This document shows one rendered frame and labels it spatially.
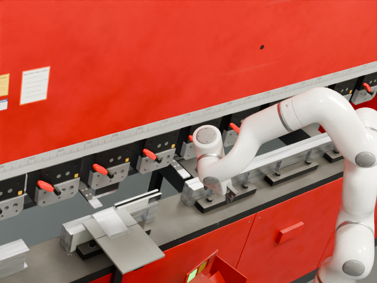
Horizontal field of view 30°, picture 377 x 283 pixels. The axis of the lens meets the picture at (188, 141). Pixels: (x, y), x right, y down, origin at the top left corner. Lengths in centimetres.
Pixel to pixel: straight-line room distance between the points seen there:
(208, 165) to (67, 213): 209
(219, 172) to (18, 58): 63
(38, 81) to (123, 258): 75
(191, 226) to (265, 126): 93
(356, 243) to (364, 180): 21
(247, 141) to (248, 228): 114
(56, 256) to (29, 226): 134
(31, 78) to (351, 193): 96
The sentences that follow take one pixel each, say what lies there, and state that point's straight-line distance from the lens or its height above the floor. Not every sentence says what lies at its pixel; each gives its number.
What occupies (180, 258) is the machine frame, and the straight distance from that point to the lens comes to 287.
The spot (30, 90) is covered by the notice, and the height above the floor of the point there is 165.
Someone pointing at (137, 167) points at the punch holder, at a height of 120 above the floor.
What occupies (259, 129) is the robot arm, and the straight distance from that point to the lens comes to 198.
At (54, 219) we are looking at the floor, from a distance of 397.
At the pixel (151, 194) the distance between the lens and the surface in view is 272.
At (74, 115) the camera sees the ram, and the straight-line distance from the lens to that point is 214.
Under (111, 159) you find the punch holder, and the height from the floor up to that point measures 129.
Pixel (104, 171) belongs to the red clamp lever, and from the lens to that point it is 232.
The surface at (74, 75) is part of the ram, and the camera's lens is 205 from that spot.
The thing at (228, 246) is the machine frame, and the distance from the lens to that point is 307.
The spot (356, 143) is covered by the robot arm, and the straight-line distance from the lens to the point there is 191.
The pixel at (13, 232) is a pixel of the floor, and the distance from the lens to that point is 388.
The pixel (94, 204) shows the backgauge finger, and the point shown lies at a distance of 261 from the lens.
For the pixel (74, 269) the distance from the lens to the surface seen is 256.
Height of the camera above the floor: 278
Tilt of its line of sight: 36 degrees down
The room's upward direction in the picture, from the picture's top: 15 degrees clockwise
